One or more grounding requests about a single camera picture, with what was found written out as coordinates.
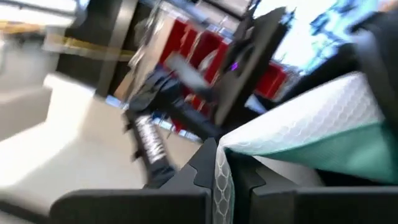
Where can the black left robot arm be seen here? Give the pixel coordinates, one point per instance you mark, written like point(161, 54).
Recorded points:
point(242, 77)

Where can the red storage bin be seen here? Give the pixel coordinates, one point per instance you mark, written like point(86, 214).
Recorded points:
point(174, 40)
point(208, 49)
point(272, 81)

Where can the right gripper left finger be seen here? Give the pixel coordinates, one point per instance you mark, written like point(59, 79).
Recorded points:
point(140, 205)

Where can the white mesh pouch teal trim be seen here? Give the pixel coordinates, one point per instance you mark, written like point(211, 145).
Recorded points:
point(311, 118)

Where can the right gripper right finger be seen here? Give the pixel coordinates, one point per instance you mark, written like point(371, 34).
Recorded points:
point(311, 205)

